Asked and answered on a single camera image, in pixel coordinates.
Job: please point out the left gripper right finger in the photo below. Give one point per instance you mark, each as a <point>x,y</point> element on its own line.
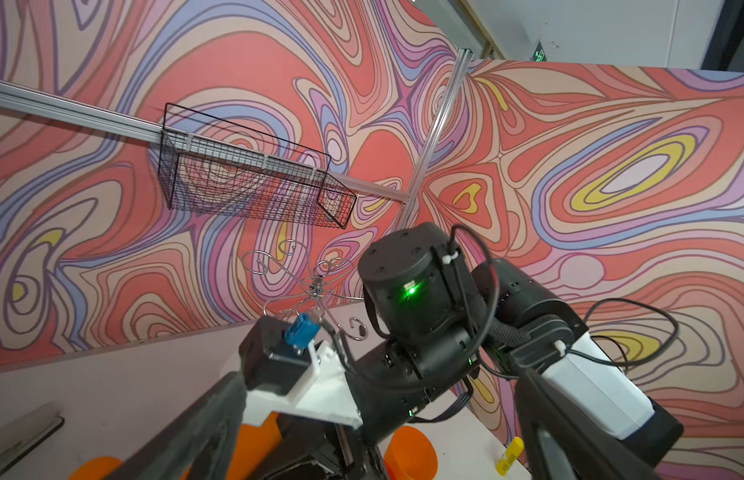
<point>562,442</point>

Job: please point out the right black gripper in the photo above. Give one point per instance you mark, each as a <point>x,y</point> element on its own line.
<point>313,449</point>

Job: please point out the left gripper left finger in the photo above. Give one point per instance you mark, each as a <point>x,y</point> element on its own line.
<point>199,443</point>

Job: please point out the orange wine glass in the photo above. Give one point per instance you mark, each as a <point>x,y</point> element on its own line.
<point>411,456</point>
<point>253,443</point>

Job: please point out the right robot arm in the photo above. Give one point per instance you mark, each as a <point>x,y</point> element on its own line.
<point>437,318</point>

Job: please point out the yellow glue stick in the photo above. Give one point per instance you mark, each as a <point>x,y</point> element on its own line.
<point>510,456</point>

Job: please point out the grey black stapler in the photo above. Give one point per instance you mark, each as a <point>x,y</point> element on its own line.
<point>25,434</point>

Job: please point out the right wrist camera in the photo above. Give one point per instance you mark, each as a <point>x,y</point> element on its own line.
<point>287,371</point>

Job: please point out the chrome wire glass rack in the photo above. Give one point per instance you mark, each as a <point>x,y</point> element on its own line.
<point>316,289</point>

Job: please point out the black wire basket back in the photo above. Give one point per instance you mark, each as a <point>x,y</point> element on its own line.
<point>212,165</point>

